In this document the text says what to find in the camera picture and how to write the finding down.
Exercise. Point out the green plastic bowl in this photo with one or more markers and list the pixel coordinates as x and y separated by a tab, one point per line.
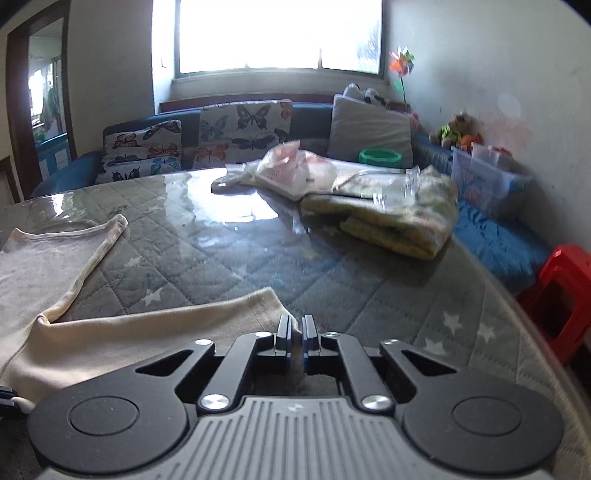
378	157

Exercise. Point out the folded green floral cloth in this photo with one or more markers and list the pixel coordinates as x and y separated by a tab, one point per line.
397	217

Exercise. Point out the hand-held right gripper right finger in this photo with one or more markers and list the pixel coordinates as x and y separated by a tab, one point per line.
306	362

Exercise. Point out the white plush toy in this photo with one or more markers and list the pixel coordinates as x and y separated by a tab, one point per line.
364	93

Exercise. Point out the red plastic stool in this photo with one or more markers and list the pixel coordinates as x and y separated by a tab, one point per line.
558	295

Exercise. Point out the grey quilted star table cover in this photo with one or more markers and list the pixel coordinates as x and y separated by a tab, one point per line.
258	258

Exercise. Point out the pink plastic bag of clothes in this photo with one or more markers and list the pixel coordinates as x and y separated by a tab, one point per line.
286	173

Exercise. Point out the clear plastic storage box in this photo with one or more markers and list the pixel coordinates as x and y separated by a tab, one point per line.
485	180

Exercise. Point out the clear plastic bag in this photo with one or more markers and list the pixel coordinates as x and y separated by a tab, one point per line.
383	182

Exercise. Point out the brown plush toy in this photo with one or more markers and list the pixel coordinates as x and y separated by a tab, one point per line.
455	129

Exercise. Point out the small butterfly print pillow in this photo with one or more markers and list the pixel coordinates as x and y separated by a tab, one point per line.
138	154

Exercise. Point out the blue sofa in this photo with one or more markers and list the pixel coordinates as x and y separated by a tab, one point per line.
494	240

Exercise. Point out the beige tank top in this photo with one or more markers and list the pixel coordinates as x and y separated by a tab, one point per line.
138	332

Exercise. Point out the grey pillow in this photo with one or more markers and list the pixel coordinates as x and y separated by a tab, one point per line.
369	127

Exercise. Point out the large butterfly print pillow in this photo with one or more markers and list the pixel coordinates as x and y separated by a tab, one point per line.
240	131

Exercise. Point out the window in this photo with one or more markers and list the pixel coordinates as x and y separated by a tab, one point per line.
277	37

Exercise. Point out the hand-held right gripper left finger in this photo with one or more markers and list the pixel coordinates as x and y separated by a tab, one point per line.
288	358

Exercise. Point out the dark wooden door frame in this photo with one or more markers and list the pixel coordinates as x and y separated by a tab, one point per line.
18	115

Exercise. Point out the colourful pinwheel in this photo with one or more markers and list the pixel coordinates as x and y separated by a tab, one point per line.
400	62

